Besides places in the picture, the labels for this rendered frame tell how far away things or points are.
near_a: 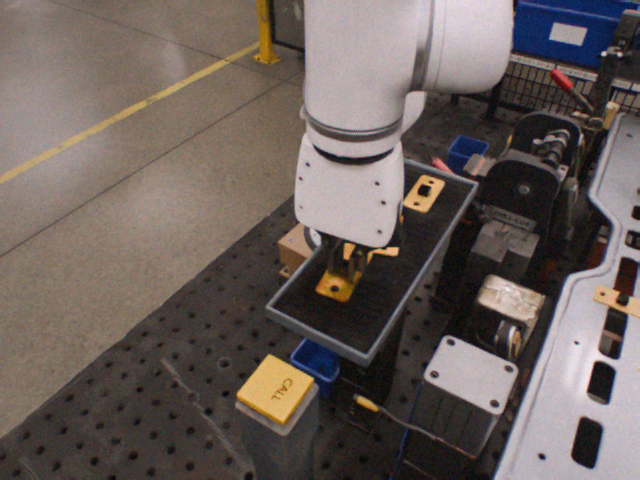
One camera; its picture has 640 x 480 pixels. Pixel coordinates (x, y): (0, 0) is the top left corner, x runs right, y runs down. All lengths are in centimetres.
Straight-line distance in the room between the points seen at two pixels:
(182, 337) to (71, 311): 117
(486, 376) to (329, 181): 32
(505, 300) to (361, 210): 36
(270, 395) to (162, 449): 54
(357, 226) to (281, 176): 227
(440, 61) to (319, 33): 9
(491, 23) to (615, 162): 93
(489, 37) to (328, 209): 21
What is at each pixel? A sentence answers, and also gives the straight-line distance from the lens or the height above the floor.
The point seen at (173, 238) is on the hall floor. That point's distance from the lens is 247.
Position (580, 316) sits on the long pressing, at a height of 100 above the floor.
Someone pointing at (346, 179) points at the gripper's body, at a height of 136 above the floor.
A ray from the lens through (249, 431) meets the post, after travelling 61.
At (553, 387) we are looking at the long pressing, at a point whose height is 100.
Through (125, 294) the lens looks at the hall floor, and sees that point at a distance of 229.
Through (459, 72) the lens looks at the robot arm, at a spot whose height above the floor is 148.
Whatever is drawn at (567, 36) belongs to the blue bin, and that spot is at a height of 109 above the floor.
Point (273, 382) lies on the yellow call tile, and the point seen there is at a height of 116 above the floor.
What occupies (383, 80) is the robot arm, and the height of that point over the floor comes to 147.
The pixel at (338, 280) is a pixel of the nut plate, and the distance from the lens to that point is 57.
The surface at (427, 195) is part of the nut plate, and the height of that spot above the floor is 117.
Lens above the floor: 164
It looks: 44 degrees down
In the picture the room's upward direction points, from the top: straight up
